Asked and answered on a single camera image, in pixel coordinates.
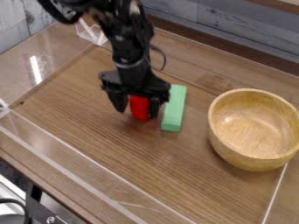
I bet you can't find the black cable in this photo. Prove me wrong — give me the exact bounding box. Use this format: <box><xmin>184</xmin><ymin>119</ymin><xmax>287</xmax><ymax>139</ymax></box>
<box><xmin>0</xmin><ymin>199</ymin><xmax>31</xmax><ymax>224</ymax></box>

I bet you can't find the clear acrylic corner bracket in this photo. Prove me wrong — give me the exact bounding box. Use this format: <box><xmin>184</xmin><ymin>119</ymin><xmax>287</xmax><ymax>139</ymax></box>
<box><xmin>75</xmin><ymin>18</ymin><xmax>108</xmax><ymax>46</ymax></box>

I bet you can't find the wooden bowl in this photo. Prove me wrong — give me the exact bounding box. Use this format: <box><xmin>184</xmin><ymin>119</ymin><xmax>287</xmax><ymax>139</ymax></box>
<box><xmin>207</xmin><ymin>88</ymin><xmax>299</xmax><ymax>172</ymax></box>

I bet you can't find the red plush strawberry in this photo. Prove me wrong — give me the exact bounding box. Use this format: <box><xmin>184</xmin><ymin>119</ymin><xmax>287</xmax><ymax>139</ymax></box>
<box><xmin>130</xmin><ymin>95</ymin><xmax>150</xmax><ymax>121</ymax></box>

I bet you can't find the green foam block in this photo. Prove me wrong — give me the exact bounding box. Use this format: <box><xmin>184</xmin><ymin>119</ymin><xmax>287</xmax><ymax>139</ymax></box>
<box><xmin>162</xmin><ymin>85</ymin><xmax>187</xmax><ymax>132</ymax></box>

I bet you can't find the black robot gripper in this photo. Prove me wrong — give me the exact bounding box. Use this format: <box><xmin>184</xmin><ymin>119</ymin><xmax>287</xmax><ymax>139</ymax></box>
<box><xmin>98</xmin><ymin>67</ymin><xmax>171</xmax><ymax>119</ymax></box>

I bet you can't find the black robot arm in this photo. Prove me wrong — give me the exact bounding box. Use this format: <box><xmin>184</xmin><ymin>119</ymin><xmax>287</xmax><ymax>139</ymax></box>
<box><xmin>38</xmin><ymin>0</ymin><xmax>171</xmax><ymax>121</ymax></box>

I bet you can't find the clear acrylic front barrier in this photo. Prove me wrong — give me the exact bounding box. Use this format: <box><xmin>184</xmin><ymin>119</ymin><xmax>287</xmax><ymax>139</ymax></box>
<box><xmin>0</xmin><ymin>99</ymin><xmax>195</xmax><ymax>224</ymax></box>

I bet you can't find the black metal table frame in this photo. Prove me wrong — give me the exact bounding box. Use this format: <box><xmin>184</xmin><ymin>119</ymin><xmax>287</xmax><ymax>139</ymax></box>
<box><xmin>26</xmin><ymin>184</ymin><xmax>74</xmax><ymax>224</ymax></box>

